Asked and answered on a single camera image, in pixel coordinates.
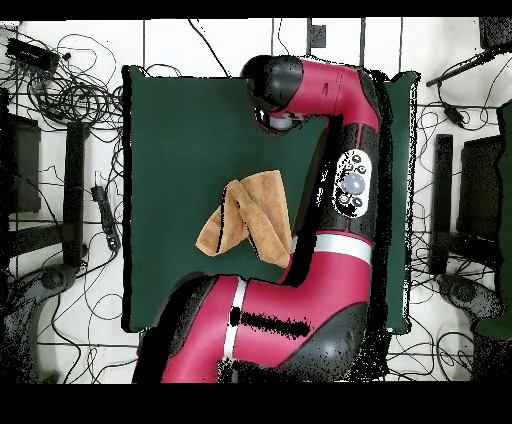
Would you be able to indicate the dark green table cloth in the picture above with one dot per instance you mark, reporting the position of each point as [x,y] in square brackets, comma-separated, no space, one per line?
[180,140]

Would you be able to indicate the tan terry towel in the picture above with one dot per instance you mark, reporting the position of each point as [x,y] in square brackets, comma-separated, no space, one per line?
[260,216]

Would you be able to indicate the black speckled box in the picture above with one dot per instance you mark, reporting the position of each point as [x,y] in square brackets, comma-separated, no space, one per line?
[496,34]

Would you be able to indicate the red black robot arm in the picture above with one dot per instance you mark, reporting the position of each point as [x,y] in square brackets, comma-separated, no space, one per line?
[320,288]

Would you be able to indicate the dark stand base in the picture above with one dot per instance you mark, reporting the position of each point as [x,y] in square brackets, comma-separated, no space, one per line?
[52,278]
[464,292]

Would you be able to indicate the black flat panel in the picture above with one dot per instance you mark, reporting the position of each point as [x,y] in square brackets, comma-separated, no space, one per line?
[480,188]
[24,168]

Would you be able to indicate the black tripod pole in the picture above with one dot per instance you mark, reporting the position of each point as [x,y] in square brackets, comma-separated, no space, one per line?
[460,70]

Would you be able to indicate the black stand bar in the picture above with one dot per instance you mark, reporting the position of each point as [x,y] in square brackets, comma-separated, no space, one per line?
[74,192]
[442,200]

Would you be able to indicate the black power strip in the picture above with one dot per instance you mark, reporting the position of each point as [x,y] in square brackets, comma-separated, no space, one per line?
[106,216]

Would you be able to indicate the black power adapter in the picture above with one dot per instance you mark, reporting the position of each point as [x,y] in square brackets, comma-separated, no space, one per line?
[455,116]

